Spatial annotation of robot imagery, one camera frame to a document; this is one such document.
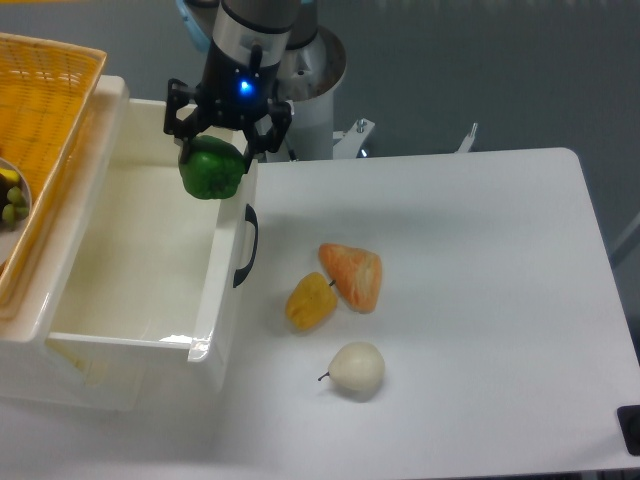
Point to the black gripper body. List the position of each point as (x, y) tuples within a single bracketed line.
[(232, 95)]

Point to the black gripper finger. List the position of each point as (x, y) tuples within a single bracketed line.
[(280, 113), (184, 131)]

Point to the green bell pepper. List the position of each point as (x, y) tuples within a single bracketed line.
[(212, 168)]

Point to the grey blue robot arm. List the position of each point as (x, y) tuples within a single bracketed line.
[(245, 43)]

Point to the white upper drawer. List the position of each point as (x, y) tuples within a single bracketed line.
[(152, 282)]

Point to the yellow bell pepper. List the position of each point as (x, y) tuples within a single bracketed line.
[(311, 301)]

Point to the white drawer cabinet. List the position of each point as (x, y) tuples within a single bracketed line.
[(35, 367)]

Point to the yellow woven basket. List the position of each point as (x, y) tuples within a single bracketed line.
[(45, 89)]

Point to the orange bread piece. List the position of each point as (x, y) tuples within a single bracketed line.
[(357, 273)]

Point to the yellow fruit on plate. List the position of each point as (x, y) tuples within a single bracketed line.
[(10, 177)]

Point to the green grapes bunch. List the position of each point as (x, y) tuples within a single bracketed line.
[(15, 207)]

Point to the white pear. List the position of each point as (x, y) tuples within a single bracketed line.
[(357, 370)]

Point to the black object at table edge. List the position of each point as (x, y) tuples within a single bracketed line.
[(629, 421)]

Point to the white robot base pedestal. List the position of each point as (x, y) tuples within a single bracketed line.
[(308, 78)]

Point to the black drawer handle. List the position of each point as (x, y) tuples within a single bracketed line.
[(250, 248)]

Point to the white bracket behind table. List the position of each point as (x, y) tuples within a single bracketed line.
[(469, 139)]

